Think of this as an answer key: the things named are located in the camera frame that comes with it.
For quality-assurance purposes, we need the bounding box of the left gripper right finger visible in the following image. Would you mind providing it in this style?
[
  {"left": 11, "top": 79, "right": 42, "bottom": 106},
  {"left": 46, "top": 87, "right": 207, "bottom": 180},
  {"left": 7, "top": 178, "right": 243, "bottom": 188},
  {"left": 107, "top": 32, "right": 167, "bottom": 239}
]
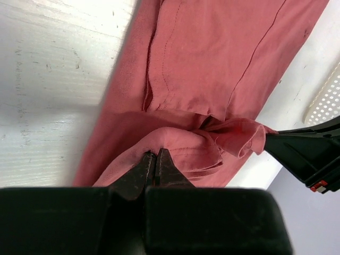
[{"left": 156, "top": 148, "right": 194, "bottom": 188}]

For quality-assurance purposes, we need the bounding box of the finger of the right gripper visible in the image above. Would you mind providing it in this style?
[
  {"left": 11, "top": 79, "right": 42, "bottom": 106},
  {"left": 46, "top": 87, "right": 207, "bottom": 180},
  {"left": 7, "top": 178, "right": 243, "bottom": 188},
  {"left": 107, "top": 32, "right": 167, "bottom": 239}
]
[{"left": 265, "top": 117, "right": 340, "bottom": 194}]

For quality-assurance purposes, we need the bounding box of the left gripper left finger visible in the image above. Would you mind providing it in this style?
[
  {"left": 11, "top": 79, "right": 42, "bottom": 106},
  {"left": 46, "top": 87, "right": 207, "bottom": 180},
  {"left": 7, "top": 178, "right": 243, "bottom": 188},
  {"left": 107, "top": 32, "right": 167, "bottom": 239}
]
[{"left": 109, "top": 152, "right": 157, "bottom": 200}]

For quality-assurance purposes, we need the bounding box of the red t-shirt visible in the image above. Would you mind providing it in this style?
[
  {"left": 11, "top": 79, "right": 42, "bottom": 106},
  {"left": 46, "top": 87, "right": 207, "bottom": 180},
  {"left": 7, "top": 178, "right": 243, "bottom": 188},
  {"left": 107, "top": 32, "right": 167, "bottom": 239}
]
[{"left": 73, "top": 1, "right": 327, "bottom": 188}]

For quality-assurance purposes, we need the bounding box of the white plastic basket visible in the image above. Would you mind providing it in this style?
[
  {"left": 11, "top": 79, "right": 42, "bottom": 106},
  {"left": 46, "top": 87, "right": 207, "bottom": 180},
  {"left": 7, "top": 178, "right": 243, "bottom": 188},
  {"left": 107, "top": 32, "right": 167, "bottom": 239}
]
[{"left": 304, "top": 63, "right": 340, "bottom": 126}]

